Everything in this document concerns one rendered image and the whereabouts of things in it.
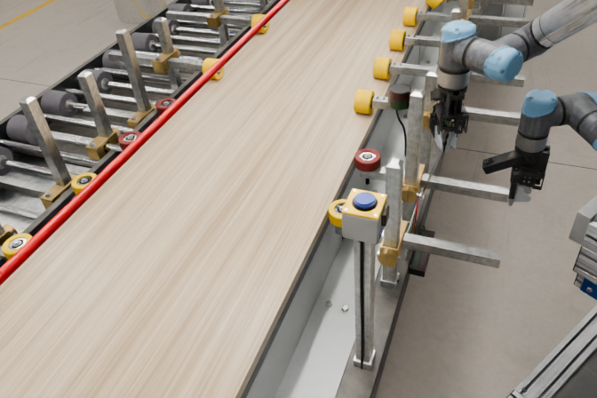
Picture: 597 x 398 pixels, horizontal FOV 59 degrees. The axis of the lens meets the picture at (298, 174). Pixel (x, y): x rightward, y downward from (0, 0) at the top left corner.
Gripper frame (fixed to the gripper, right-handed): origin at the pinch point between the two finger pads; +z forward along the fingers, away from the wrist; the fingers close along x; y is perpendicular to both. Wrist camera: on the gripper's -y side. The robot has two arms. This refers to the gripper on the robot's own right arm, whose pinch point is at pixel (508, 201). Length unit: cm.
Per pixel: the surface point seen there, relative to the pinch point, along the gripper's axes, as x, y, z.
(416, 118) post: -5.6, -27.2, -27.5
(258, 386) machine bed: -72, -48, 6
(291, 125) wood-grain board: 11, -71, -8
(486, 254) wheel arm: -25.3, -4.0, -2.5
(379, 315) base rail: -41, -27, 12
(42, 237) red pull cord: -110, -34, -82
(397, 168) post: -31, -27, -30
